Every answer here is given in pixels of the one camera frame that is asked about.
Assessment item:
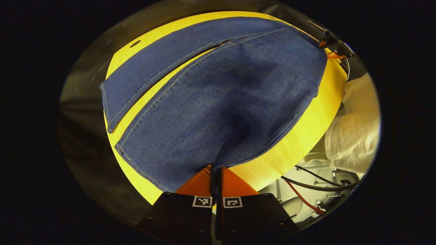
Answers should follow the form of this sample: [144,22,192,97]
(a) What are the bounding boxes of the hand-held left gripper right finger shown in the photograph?
[216,166,297,245]

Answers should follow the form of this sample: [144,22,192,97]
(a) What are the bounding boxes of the blue denim jeans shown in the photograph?
[100,17,328,193]

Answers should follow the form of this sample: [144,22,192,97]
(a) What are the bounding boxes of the red cable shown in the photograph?
[284,178,325,215]

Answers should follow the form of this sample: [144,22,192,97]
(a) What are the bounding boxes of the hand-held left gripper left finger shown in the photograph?
[137,164,217,245]

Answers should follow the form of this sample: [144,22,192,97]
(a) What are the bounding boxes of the thin black cable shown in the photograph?
[295,165,343,187]

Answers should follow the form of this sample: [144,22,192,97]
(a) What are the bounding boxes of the person's cream clothing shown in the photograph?
[305,72,381,177]

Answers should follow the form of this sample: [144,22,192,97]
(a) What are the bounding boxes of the thick black cable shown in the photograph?
[281,176,362,192]

